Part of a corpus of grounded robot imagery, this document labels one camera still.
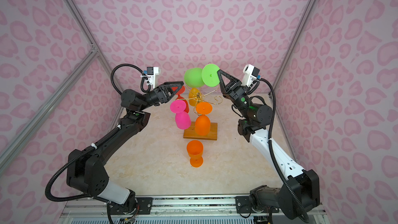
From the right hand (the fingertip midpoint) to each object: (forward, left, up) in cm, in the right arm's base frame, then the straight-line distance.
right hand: (216, 75), depth 49 cm
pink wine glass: (+5, +16, -30) cm, 35 cm away
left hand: (+5, +13, -9) cm, 16 cm away
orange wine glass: (+2, +6, -30) cm, 30 cm away
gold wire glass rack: (+10, 0, -22) cm, 25 cm away
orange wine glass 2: (-6, +9, -41) cm, 43 cm away
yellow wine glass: (+13, +10, -24) cm, 29 cm away
